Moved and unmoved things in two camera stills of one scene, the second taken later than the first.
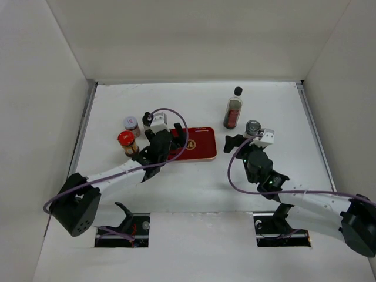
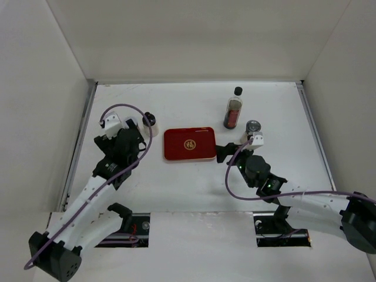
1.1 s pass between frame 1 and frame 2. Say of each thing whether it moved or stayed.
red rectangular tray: stayed
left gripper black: moved
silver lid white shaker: stayed
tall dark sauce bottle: stayed
